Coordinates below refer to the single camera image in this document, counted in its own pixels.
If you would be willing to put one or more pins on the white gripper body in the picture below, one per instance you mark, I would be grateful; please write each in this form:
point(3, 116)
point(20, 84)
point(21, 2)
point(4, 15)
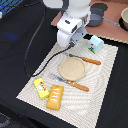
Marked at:
point(71, 30)

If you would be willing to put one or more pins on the light blue milk carton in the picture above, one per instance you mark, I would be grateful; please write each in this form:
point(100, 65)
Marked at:
point(95, 44)

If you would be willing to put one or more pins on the yellow butter box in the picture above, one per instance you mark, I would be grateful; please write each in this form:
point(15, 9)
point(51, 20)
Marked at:
point(41, 88)

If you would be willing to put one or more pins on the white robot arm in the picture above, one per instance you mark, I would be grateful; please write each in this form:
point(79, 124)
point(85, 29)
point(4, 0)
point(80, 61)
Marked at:
point(75, 16)

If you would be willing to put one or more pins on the round wooden plate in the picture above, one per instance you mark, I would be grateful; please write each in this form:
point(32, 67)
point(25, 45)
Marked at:
point(72, 68)

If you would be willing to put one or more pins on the beige bowl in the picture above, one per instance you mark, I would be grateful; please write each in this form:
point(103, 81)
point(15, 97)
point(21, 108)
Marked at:
point(124, 16)

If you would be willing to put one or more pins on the beige woven placemat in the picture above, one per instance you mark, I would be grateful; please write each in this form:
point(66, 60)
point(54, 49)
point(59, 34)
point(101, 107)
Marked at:
point(78, 109)

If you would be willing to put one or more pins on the blue striped cloth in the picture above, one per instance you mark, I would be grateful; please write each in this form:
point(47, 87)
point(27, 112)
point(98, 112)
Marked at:
point(7, 5)

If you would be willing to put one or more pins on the grey saucepan with handle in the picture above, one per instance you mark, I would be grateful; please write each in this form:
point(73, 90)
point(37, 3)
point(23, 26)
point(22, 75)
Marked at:
point(97, 16)

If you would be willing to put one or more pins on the knife with wooden handle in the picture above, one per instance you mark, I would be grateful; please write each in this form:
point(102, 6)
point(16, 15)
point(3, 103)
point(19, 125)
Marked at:
point(84, 59)

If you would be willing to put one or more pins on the fork with wooden handle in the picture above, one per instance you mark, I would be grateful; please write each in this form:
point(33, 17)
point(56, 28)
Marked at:
point(76, 85)

